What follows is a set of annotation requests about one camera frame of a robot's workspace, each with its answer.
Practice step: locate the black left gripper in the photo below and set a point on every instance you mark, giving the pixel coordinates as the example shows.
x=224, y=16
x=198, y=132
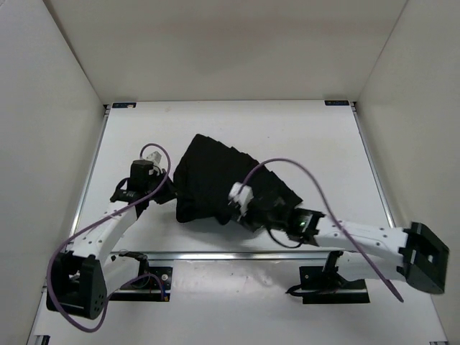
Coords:
x=170, y=192

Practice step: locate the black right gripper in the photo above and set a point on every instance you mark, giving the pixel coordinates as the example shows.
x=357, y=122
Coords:
x=246, y=218

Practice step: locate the black pleated skirt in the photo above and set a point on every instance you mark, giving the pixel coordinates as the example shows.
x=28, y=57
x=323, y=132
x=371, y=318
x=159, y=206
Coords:
x=204, y=177

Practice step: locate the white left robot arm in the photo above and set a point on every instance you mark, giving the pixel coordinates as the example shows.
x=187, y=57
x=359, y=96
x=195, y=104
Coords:
x=85, y=274

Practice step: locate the left blue corner label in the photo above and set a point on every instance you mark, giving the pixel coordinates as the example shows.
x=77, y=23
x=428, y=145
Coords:
x=124, y=105

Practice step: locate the blue corner label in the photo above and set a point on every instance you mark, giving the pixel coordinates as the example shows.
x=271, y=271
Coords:
x=336, y=102
x=124, y=105

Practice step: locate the right blue corner label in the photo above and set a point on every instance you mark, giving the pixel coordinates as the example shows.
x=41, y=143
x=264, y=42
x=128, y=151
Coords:
x=336, y=102

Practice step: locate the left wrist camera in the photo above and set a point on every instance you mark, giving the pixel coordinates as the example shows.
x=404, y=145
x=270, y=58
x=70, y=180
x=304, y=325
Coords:
x=155, y=159

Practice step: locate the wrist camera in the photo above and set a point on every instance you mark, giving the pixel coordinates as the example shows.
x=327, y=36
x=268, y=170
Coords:
x=239, y=197
x=155, y=159

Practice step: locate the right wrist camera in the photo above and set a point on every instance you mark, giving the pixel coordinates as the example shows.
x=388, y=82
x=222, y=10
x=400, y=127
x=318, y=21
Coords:
x=239, y=197

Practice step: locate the aluminium front rail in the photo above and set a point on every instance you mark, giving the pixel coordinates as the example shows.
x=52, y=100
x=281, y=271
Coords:
x=233, y=256

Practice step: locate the aluminium rail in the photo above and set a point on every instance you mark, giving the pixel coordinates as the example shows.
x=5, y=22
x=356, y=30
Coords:
x=383, y=198
x=233, y=256
x=82, y=198

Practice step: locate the aluminium left side rail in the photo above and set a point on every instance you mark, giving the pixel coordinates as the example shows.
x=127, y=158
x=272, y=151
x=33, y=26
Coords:
x=82, y=198

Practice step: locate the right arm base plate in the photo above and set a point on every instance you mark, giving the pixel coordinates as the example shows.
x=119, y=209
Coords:
x=321, y=288

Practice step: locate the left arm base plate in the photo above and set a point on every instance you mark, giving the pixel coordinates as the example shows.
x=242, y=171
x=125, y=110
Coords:
x=148, y=289

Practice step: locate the aluminium right side rail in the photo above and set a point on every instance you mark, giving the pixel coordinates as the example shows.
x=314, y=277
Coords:
x=383, y=198

